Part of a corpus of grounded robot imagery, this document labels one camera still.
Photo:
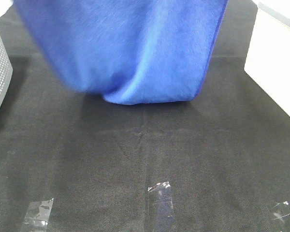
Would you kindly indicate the clear tape strip left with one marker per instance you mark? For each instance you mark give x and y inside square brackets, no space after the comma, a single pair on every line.
[37,216]

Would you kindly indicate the black fabric table cloth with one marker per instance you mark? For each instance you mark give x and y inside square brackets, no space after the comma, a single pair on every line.
[226,154]

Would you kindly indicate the clear tape strip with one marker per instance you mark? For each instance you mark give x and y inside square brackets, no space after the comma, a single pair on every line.
[37,216]
[160,208]
[280,212]

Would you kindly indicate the cream plastic storage box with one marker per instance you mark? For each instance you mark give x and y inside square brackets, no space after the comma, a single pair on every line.
[268,57]

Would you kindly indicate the clear tape strip middle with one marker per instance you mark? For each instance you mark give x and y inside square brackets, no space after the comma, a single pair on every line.
[160,208]

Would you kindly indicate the clear tape strip right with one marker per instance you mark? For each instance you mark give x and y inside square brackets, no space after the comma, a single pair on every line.
[280,212]

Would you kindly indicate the blue microfibre towel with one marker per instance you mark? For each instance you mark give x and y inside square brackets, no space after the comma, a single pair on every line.
[127,51]

